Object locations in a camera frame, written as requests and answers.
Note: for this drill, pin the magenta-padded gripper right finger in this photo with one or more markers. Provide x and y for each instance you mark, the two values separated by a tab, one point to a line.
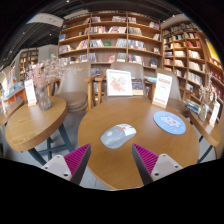
163	165

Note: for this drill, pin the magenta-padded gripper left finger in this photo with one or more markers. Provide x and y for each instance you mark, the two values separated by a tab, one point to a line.
60	165

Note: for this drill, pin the dark cover book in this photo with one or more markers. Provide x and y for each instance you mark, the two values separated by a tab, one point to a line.
137	86

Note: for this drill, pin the beige padded wooden armchair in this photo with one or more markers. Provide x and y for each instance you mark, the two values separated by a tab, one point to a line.
176	85
133	68
75	83

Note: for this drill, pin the large wooden bookshelf unit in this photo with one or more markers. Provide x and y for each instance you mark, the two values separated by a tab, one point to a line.
110	43

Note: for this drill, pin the round wooden side table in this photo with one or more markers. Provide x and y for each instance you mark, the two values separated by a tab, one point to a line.
206	131
30	123

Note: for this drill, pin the glass vase beige dried flowers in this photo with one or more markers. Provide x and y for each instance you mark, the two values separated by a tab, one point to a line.
203	112

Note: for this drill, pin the small white table sign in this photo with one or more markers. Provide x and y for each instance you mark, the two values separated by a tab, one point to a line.
30	91
214	113

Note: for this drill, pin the distant wooden bookshelf unit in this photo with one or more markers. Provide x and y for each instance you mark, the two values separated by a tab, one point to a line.
28	61

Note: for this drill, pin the glass vase pink dried flowers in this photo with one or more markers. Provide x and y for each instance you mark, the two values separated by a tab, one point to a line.
43	98

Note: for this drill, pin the grey computer mouse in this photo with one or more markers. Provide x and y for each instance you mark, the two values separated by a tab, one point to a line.
115	136

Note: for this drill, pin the curved wooden bookshelf unit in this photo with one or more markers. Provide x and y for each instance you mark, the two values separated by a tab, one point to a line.
186	56

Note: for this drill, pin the round blue mouse pad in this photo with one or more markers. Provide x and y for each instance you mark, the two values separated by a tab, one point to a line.
170	122

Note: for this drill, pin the stack of books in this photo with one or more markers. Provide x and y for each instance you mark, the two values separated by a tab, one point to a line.
193	106

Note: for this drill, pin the white framed floral picture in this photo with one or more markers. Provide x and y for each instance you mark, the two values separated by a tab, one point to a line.
119	83

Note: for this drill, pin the light blue book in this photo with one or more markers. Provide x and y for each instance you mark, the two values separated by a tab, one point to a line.
150	79

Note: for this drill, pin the white card sign wooden stand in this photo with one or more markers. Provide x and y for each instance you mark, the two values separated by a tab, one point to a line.
162	90

